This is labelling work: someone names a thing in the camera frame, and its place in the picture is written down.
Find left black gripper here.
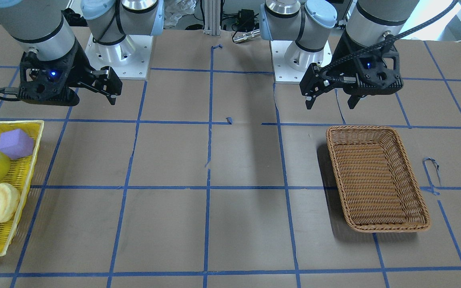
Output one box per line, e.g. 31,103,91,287
299,30,404,110

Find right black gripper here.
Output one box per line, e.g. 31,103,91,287
16,40,123,106

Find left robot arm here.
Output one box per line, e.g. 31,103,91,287
259,0,418,109

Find silver metal cylinder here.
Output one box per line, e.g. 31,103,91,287
232,29,261,44

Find purple foam block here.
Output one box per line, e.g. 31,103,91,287
0,129,34,159

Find brown wicker basket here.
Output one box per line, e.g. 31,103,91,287
326,125,431,233

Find yellow plastic basket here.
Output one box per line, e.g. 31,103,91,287
0,120,44,256

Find yellow croissant toy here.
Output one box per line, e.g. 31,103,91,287
0,183,20,223

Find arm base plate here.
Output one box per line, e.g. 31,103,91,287
85,35,155,80
270,40,332,84

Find black braided cable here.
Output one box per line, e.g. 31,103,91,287
321,0,460,76

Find aluminium frame post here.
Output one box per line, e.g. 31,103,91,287
200,0,223,38

